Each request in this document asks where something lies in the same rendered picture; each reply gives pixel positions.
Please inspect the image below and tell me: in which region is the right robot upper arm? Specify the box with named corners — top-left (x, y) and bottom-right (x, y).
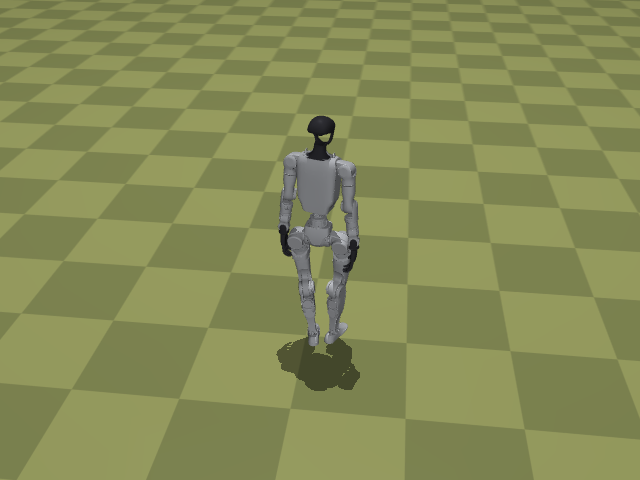
top-left (336, 160), bottom-right (357, 214)

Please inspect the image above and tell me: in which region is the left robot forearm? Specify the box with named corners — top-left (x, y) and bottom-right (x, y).
top-left (278, 187), bottom-right (293, 231)

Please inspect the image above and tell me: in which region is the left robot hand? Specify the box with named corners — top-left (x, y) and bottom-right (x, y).
top-left (279, 225), bottom-right (292, 257)

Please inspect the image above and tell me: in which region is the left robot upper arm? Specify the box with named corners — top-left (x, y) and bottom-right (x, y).
top-left (283, 152), bottom-right (302, 200)

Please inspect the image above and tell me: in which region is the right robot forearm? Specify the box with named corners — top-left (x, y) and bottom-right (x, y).
top-left (344, 201), bottom-right (360, 246)

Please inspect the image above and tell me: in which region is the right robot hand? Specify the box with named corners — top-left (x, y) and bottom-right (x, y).
top-left (343, 240), bottom-right (359, 273)

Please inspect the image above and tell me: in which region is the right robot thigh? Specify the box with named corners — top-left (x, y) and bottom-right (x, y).
top-left (326, 230), bottom-right (351, 299)

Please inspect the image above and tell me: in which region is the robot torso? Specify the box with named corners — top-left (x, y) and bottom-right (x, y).
top-left (296, 148), bottom-right (342, 247)

